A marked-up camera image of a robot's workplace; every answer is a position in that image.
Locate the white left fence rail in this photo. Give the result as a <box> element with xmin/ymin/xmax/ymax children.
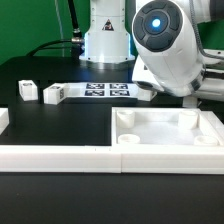
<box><xmin>0</xmin><ymin>108</ymin><xmax>9</xmax><ymax>135</ymax></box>

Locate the black cable bundle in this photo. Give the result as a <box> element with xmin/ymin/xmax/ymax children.
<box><xmin>26</xmin><ymin>0</ymin><xmax>85</xmax><ymax>58</ymax></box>

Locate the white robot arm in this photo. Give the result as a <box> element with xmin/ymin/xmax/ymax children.
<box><xmin>79</xmin><ymin>0</ymin><xmax>224</xmax><ymax>102</ymax></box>

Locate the white front fence rail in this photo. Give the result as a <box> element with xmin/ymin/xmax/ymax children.
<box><xmin>0</xmin><ymin>145</ymin><xmax>224</xmax><ymax>174</ymax></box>

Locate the white square table top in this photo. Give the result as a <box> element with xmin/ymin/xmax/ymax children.
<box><xmin>111</xmin><ymin>107</ymin><xmax>224</xmax><ymax>146</ymax></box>

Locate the white fence rail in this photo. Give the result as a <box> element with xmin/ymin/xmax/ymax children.
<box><xmin>0</xmin><ymin>108</ymin><xmax>9</xmax><ymax>135</ymax></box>
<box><xmin>0</xmin><ymin>145</ymin><xmax>224</xmax><ymax>174</ymax></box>

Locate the white fiducial marker base sheet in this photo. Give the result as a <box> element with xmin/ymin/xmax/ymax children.
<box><xmin>68</xmin><ymin>82</ymin><xmax>138</xmax><ymax>98</ymax></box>

